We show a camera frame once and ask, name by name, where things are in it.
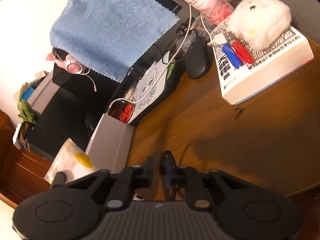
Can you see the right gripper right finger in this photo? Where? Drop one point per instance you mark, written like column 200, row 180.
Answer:
column 176, row 178

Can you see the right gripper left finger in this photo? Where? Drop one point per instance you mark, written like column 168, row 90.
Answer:
column 125, row 183

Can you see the white yellow shopping bag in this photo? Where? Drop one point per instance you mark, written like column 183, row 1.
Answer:
column 72, row 161

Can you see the white cardboard box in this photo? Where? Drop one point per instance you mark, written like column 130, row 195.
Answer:
column 110, row 144

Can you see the anime print mouse pad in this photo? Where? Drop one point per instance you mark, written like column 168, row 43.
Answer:
column 150, row 87

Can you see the green plush toy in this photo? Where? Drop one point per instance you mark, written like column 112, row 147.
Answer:
column 26, row 113

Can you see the black computer mouse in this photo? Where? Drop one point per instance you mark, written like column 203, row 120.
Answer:
column 197, row 60

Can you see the white grey printer box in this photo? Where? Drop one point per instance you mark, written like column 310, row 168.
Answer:
column 43, row 93

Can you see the pink headset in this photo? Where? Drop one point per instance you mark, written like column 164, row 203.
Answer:
column 71, row 65

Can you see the blue marker pen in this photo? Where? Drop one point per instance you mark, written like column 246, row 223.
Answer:
column 233, row 58

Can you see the red marker pen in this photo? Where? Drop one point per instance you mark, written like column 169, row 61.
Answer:
column 241, row 52

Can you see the blue towel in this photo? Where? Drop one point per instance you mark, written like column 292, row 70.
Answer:
column 110, row 27

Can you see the black white book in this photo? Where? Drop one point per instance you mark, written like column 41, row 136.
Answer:
column 290, row 51

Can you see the black computer monitor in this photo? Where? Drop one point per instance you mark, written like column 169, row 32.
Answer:
column 112, row 62

